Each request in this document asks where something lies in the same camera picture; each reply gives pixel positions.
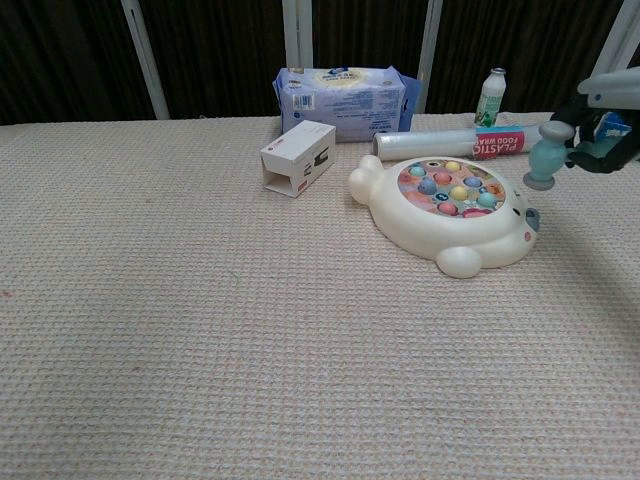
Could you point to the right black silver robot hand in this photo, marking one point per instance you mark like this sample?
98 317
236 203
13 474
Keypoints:
612 87

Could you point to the light blue toy hammer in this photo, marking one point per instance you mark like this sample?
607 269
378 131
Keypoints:
546 157

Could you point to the white fish toy game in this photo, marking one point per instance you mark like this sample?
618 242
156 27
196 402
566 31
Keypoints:
450 235

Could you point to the blue rectangular box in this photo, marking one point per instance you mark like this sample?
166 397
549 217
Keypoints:
611 129

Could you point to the small white green bottle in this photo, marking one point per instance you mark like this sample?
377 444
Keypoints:
490 102

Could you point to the plastic food wrap roll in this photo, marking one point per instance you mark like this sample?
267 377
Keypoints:
425 142

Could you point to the blue tissue pack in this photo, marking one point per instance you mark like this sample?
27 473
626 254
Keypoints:
345 105

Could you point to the white cardboard box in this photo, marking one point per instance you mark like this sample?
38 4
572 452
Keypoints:
295 160

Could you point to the beige woven tablecloth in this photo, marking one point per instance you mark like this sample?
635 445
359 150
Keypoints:
250 325

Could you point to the grey metal frame post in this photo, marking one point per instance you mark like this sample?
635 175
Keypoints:
620 40
429 45
145 60
297 35

